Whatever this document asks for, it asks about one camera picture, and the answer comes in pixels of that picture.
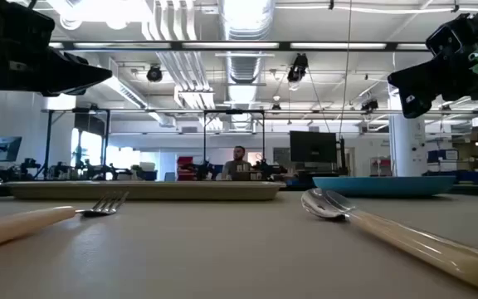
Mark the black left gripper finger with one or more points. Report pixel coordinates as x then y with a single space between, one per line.
60 70
98 76

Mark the blue round plate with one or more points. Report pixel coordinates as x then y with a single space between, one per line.
384 187

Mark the black ceiling spotlight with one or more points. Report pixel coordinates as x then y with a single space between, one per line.
298 68
369 105
154 74

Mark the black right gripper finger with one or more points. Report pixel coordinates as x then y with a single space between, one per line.
407 91
430 83

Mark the black computer monitor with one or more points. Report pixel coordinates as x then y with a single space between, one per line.
313 146

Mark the black overhead light bar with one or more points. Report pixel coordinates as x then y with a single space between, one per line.
230 45

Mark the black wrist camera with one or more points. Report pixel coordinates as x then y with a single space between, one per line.
6 21
444 39

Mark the grey-screen monitor on arm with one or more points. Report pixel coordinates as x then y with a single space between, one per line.
6 148

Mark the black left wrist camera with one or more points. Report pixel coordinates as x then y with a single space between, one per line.
6 21

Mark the beige plastic tray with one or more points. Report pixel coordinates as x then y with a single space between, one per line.
139 191

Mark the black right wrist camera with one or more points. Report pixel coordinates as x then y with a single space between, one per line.
444 39

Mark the red storage boxes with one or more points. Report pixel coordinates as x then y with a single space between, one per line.
185 168

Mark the white round column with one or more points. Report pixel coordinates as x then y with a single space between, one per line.
407 145

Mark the blue storage box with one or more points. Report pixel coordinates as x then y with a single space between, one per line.
442 155

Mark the person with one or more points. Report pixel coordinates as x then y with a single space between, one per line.
237 166

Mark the black background robot arm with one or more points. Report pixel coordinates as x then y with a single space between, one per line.
199 170
270 169

